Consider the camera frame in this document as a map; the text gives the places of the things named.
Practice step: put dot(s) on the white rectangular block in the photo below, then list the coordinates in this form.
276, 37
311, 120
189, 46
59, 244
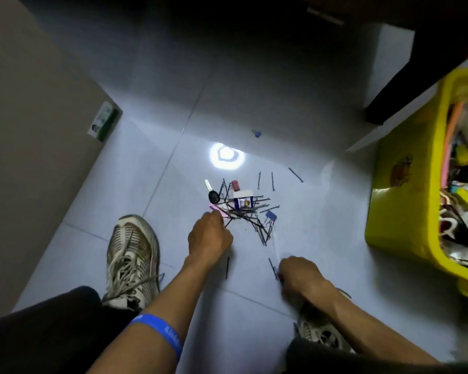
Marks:
243, 193

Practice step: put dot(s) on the person's left hand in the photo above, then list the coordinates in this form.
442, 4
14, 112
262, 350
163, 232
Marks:
208, 241

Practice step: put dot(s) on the small blue binder clip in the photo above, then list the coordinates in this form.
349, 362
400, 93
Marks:
256, 133

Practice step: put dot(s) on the green white small box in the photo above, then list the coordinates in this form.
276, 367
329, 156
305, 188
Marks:
102, 121

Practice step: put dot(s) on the blue wristband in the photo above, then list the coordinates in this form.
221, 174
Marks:
160, 331

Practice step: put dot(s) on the blue clip with portrait card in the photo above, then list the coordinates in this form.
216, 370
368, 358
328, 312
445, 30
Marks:
243, 203

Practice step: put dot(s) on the pink strip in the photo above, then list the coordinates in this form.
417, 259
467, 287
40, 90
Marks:
214, 208

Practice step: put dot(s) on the brown cardboard panel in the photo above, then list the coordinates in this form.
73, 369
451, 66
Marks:
31, 171

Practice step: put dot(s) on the person's left shoe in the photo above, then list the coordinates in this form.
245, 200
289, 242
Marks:
132, 260

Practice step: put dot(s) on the yellow rectangular block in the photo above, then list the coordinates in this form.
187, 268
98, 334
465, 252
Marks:
466, 199
462, 155

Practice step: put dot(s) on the scatter of black hairpins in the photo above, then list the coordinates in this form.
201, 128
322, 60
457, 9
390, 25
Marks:
242, 214

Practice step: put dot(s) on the person's dark trousers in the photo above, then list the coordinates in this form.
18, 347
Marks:
43, 334

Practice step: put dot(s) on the pink binder clip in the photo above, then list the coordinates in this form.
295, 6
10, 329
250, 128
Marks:
236, 185

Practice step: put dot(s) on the person's shoe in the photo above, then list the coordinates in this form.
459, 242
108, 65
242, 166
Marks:
132, 260
323, 334

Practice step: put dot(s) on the yellow plastic bin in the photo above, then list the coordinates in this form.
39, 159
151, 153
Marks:
405, 222

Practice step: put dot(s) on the person's right hand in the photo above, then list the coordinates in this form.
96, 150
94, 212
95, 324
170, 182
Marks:
304, 280

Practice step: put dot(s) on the black car key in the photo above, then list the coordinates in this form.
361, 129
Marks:
213, 197

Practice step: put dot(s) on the orange pencil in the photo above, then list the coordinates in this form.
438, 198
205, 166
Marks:
450, 140

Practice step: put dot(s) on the person's right forearm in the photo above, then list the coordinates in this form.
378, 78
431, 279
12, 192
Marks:
374, 331

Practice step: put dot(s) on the person's right shoe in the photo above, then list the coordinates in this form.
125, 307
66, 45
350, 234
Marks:
323, 334

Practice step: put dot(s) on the dark wooden bed frame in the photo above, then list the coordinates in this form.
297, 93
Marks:
413, 73

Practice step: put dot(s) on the person's left forearm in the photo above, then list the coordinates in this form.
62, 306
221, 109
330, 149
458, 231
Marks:
160, 315

